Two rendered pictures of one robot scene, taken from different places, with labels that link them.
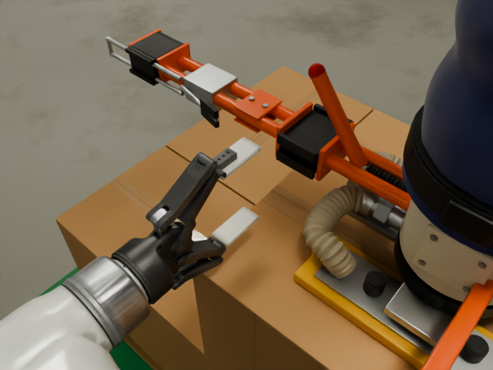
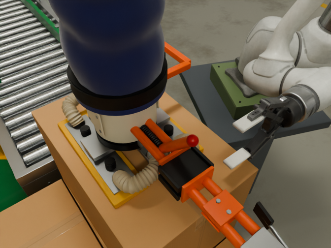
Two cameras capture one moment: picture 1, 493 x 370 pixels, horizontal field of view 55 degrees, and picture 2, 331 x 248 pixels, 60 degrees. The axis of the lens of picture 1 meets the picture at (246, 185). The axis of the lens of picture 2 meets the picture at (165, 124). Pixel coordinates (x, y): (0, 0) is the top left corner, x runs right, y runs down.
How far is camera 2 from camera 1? 88 cm
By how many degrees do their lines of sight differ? 85
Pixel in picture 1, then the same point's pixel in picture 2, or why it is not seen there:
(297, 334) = (206, 130)
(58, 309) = (314, 82)
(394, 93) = not seen: outside the picture
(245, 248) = (227, 172)
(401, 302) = (162, 117)
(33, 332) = (318, 76)
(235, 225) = (237, 156)
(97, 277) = (303, 91)
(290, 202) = not seen: hidden behind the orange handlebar
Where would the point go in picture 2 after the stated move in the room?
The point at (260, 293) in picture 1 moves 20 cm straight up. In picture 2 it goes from (220, 148) to (233, 96)
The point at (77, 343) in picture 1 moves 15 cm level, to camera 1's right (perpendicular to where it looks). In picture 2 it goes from (301, 77) to (245, 70)
